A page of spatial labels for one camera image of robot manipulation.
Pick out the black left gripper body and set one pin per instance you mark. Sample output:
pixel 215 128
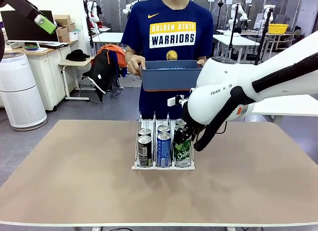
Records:
pixel 13 1

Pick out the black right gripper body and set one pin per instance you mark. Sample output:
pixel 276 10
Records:
pixel 185 116

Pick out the green Chilsung soda can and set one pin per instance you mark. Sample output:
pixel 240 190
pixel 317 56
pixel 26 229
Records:
pixel 179 121
pixel 178 128
pixel 182 155

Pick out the person's right forearm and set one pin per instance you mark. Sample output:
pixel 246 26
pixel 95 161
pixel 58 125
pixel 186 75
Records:
pixel 129 51

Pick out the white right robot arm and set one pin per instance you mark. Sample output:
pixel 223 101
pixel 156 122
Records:
pixel 213 74

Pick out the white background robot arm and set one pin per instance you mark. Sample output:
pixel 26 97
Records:
pixel 93 16
pixel 236 15
pixel 267 16
pixel 129 8

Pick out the person's left hand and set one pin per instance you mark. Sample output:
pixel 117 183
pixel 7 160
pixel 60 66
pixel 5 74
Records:
pixel 201 62

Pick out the person's right hand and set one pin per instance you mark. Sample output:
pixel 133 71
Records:
pixel 135 64

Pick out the small cardboard box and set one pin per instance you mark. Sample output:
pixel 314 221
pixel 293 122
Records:
pixel 62 31
pixel 64 38
pixel 71 27
pixel 62 19

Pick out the blue Pepsi can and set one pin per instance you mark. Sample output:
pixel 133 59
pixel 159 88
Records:
pixel 164 151
pixel 164 128

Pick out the black keyboard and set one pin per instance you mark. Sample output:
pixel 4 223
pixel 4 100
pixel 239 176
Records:
pixel 53 45

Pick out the black computer monitor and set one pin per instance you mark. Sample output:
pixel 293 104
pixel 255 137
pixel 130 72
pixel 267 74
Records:
pixel 22 29

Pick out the blue plate green contents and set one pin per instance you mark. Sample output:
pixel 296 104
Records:
pixel 31 47

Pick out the small white box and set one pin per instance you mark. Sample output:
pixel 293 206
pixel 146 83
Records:
pixel 73 36

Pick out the black Pepsi can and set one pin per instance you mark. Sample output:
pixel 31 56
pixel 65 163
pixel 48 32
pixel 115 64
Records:
pixel 144 151
pixel 144 131

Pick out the black hat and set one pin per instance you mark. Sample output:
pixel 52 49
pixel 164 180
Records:
pixel 77 55

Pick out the white side table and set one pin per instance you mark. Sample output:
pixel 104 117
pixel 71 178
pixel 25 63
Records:
pixel 74 62

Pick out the white cabinet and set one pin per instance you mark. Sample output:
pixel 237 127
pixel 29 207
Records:
pixel 47 74

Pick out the white background table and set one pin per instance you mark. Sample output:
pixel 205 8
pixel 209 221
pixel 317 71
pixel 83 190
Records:
pixel 236 43
pixel 108 38

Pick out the orange garment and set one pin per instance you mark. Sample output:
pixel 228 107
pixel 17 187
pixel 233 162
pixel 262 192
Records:
pixel 113 49

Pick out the black jacket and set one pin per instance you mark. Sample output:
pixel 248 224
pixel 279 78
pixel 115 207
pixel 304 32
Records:
pixel 102 72

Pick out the white cylindrical air purifier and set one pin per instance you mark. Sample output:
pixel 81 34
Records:
pixel 20 97

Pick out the blue garment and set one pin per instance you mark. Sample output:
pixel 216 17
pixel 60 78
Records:
pixel 116 62

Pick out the black tripod pole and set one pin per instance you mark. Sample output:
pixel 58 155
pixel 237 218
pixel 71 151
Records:
pixel 263 34
pixel 233 32

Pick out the person in blue Warriors shirt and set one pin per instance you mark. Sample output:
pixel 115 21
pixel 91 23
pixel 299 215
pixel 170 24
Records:
pixel 174 15

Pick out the wooden background table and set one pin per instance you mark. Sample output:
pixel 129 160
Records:
pixel 280 38

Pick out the yellow basket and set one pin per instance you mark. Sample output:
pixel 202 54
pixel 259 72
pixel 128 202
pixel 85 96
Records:
pixel 278 29

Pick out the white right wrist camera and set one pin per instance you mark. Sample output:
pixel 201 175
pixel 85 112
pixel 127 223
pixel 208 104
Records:
pixel 172 101

